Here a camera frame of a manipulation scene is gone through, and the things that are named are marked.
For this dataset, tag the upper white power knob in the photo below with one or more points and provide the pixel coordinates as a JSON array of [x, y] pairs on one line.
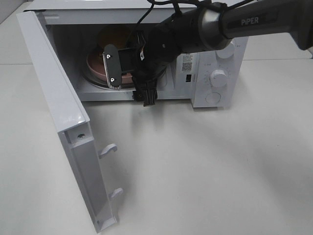
[[227, 52]]

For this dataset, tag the glass microwave turntable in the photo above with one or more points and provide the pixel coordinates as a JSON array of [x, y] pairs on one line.
[[127, 82]]

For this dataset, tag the pink round plate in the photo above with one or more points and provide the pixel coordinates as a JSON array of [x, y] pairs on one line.
[[96, 65]]

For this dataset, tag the white microwave oven body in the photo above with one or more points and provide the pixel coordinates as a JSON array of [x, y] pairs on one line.
[[75, 24]]

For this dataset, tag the white microwave door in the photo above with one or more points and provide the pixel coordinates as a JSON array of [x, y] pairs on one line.
[[71, 121]]

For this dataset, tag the round white door button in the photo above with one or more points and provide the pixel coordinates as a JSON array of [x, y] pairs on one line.
[[213, 98]]

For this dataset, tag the white timer knob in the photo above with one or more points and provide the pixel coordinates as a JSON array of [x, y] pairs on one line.
[[218, 78]]

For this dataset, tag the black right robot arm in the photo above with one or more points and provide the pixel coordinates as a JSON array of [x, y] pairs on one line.
[[232, 27]]

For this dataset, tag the burger with lettuce and tomato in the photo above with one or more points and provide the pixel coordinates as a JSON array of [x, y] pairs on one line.
[[115, 34]]

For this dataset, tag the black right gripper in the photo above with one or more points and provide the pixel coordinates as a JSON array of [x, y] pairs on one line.
[[146, 62]]

